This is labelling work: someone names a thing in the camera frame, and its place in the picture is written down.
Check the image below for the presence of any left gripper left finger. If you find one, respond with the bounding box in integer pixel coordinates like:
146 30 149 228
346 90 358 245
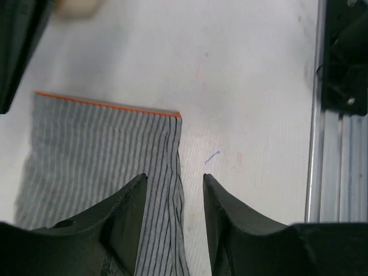
1 174 147 275

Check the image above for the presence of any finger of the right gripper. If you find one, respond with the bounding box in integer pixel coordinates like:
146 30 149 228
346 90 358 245
0 0 55 114

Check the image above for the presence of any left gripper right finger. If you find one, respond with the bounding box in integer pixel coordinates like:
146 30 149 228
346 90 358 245
203 174 367 275

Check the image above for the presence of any grey striped underwear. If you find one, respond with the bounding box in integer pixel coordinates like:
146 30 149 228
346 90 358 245
14 93 189 275

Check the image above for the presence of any orange underwear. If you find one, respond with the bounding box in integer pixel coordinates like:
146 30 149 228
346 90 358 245
53 0 104 18

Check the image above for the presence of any aluminium mounting rail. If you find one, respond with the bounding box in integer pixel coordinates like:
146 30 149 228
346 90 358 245
305 1 367 223

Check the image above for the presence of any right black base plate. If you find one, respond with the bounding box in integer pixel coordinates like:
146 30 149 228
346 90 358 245
316 1 367 116

